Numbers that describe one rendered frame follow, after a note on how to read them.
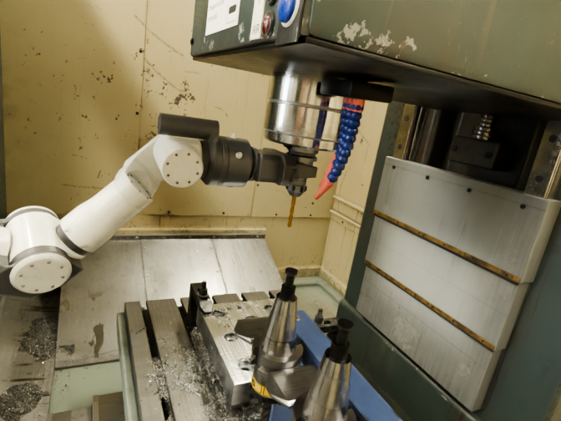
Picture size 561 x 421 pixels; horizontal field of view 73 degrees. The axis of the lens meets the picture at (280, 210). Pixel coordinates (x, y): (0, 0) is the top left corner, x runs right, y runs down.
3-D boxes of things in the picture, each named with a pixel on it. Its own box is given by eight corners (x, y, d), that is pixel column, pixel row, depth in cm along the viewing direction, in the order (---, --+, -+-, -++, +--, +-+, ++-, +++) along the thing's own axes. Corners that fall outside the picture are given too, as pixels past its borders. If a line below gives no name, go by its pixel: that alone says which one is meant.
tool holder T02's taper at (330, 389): (356, 421, 37) (371, 362, 35) (323, 439, 34) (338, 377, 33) (325, 391, 40) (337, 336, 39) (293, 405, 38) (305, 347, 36)
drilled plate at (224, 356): (230, 406, 73) (234, 384, 72) (195, 322, 98) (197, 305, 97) (330, 383, 84) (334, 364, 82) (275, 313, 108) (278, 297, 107)
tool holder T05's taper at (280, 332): (302, 352, 46) (312, 302, 45) (272, 361, 44) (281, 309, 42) (282, 332, 50) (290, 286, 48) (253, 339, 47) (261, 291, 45)
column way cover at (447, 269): (471, 418, 86) (548, 200, 73) (350, 308, 127) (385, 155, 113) (485, 413, 88) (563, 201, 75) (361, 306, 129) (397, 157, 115)
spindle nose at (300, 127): (361, 155, 71) (376, 88, 67) (289, 148, 62) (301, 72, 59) (314, 141, 84) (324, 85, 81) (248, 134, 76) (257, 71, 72)
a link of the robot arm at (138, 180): (207, 164, 63) (143, 216, 62) (195, 149, 70) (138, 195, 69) (182, 134, 59) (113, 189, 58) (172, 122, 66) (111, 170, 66)
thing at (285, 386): (278, 413, 39) (279, 407, 38) (258, 377, 43) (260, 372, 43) (335, 399, 42) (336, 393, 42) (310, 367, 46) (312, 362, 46)
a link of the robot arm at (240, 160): (301, 145, 66) (236, 137, 60) (291, 198, 68) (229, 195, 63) (271, 135, 77) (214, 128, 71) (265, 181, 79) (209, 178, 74)
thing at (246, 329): (241, 347, 48) (242, 342, 48) (229, 323, 53) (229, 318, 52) (290, 340, 51) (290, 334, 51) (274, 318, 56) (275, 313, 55)
